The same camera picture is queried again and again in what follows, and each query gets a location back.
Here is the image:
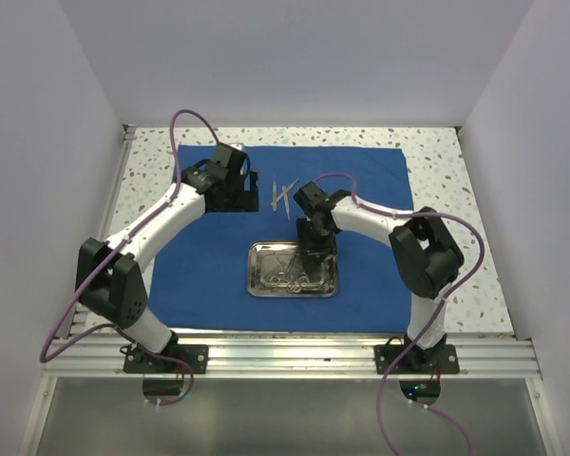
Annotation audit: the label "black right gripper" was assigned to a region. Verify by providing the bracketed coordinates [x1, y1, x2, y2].
[297, 221, 336, 267]

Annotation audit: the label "steel instrument tray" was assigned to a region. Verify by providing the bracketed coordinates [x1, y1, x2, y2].
[247, 241, 339, 298]

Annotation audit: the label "blue cloth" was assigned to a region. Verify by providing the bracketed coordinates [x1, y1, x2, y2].
[148, 146, 413, 333]

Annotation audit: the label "steel surgical scissors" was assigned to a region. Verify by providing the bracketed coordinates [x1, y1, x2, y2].
[303, 255, 335, 285]

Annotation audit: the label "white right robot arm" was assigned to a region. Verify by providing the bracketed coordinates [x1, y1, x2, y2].
[294, 182, 464, 373]

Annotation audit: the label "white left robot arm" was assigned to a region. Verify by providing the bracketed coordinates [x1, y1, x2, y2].
[75, 142, 258, 373]

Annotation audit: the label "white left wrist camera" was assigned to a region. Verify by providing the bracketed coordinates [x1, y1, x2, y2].
[230, 142, 246, 152]

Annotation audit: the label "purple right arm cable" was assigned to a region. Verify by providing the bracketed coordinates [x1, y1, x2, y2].
[375, 173, 486, 455]

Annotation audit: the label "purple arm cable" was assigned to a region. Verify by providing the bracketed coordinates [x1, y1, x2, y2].
[38, 108, 219, 408]
[375, 173, 486, 455]

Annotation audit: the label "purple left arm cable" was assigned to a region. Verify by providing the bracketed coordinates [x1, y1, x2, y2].
[38, 108, 219, 408]

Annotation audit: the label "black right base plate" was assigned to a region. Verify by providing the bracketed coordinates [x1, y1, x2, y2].
[373, 337, 461, 375]

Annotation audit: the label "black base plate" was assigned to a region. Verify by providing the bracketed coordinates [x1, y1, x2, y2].
[120, 342, 209, 374]
[373, 337, 461, 375]

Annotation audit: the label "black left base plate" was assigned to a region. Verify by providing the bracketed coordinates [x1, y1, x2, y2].
[120, 342, 209, 374]

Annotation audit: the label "aluminium front rail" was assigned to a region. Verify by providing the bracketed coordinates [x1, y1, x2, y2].
[42, 332, 542, 380]

